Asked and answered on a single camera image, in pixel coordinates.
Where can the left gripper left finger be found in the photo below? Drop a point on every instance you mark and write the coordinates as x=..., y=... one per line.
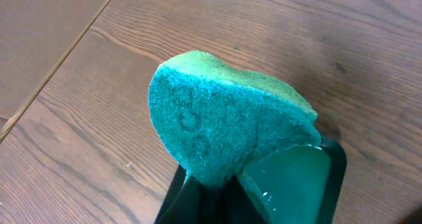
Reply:
x=181, y=203

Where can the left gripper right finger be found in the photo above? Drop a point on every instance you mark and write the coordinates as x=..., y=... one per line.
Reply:
x=238, y=207

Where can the green scrubbing sponge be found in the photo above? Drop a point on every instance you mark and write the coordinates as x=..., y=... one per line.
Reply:
x=214, y=120

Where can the rectangular dark green tray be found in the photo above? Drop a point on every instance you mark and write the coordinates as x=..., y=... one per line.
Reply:
x=300, y=185

